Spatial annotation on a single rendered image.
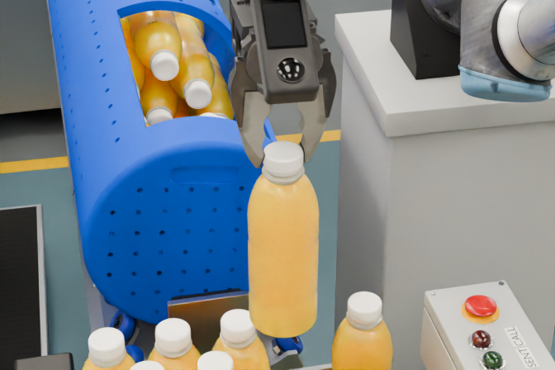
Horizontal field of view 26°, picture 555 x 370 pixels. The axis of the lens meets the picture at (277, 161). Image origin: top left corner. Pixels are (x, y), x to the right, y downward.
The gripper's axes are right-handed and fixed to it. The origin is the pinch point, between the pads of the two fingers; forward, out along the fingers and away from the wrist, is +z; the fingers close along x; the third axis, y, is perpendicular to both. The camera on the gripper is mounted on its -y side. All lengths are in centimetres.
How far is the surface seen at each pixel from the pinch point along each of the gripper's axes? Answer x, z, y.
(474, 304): -22.8, 24.8, 2.9
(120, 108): 13.0, 14.5, 37.7
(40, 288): 30, 121, 140
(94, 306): 19, 49, 42
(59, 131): 21, 136, 238
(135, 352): 14.9, 37.5, 17.5
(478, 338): -21.3, 24.8, -2.6
